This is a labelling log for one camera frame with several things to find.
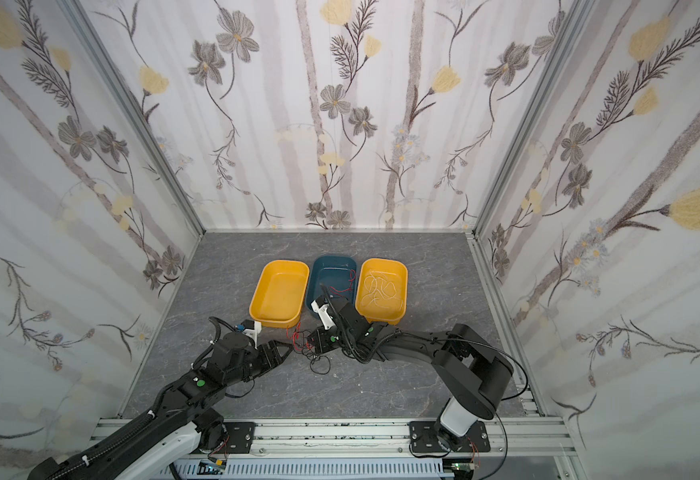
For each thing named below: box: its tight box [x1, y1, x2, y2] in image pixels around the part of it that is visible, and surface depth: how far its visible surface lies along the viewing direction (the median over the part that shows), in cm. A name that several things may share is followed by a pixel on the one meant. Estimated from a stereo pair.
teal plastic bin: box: [306, 255, 357, 318], surface depth 106 cm
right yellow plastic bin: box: [355, 258, 408, 326], surface depth 103 cm
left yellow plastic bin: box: [248, 260, 310, 329], surface depth 103 cm
